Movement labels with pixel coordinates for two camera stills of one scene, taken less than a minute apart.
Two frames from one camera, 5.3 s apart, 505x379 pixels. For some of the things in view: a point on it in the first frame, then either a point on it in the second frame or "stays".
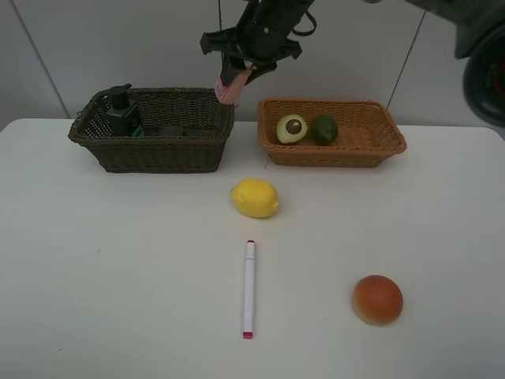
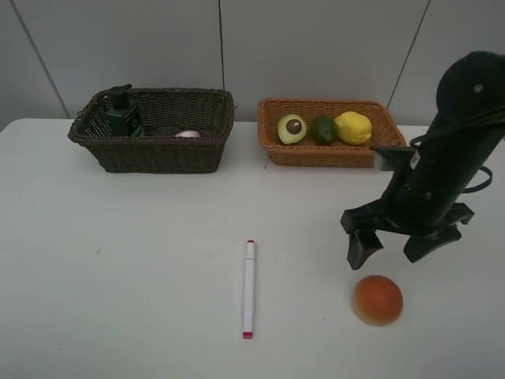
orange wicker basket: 368,135 stays
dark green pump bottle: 125,116 stays
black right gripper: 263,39 -> 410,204
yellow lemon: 255,197 -> 353,128
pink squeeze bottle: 226,95 -> 188,133
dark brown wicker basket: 184,131 stays
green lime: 324,129 stays
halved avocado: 291,129 stays
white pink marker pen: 249,290 stays
